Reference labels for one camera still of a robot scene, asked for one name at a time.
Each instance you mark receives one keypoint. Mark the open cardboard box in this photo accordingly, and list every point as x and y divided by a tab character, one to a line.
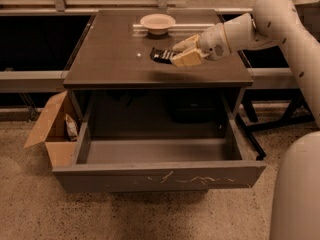
50	129

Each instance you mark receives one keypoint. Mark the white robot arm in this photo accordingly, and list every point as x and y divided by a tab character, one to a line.
271	22

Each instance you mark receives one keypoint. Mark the open grey top drawer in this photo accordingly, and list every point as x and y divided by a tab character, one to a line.
133	145

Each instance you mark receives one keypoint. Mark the crumpled wrapper in box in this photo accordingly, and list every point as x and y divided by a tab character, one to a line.
72	128

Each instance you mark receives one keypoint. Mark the black rxbar chocolate bar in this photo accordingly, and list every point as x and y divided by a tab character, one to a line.
162	56

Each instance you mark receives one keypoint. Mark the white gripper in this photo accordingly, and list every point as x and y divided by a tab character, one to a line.
212	43

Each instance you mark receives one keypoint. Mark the black table leg frame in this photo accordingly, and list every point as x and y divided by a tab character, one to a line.
296	112

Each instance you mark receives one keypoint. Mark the grey drawer cabinet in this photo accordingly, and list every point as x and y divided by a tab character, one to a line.
115	58

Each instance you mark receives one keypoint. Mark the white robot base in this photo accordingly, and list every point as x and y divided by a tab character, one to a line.
296	200

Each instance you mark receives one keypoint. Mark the black drawer slide rail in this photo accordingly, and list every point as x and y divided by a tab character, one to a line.
261	154

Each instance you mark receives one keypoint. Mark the white bowl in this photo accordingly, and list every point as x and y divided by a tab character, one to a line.
157	24

